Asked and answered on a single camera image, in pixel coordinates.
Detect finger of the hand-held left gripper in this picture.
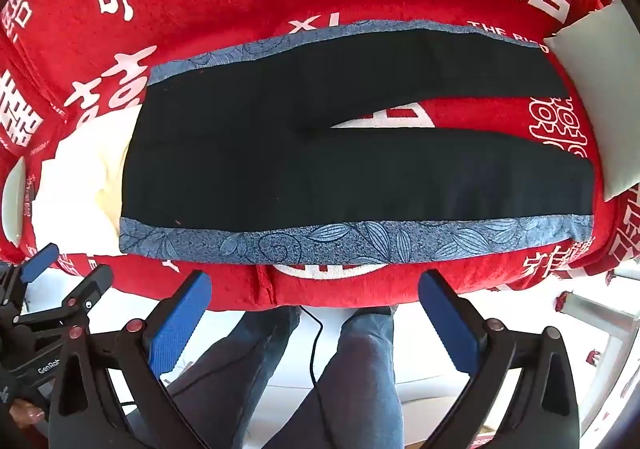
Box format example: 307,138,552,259
15,264,116,345
0,243,61,325

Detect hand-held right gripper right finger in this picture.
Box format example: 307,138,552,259
417,269,583,449

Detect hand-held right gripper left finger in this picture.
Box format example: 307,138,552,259
47,270,221,449

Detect black pants blue floral stripes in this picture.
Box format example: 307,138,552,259
119,19,597,266

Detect person's left hand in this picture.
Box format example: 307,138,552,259
7,399,50,429

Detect white oval plate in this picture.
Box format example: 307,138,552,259
0,156,31,245

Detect person's left leg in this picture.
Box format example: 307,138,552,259
162,305,323,430

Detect person's leg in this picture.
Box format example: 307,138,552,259
162,305,323,430
260,305,403,449

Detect person's right leg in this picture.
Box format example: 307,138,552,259
260,305,403,449

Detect cream white cloth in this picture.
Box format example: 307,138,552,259
35,106,146,255

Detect white pillow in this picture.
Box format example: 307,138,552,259
542,0,640,202

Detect black cable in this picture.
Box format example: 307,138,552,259
299,306,346,449

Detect metal frame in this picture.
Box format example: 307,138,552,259
554,289,640,430

